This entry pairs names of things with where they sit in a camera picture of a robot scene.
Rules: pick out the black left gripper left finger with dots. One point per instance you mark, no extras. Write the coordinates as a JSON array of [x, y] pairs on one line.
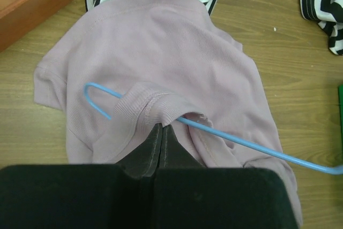
[[82, 196]]

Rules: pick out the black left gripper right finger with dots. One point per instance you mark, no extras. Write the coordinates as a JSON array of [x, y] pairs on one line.
[[189, 195]]

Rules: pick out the mauve tank top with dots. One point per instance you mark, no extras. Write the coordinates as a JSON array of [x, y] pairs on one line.
[[127, 65]]

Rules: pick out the blue wire hanger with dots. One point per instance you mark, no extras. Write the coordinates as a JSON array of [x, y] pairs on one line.
[[316, 167]]

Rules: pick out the wide striped black white top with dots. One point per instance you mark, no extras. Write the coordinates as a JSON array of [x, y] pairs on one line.
[[328, 15]]

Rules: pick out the green plastic tray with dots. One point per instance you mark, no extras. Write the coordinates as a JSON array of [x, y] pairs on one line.
[[340, 97]]

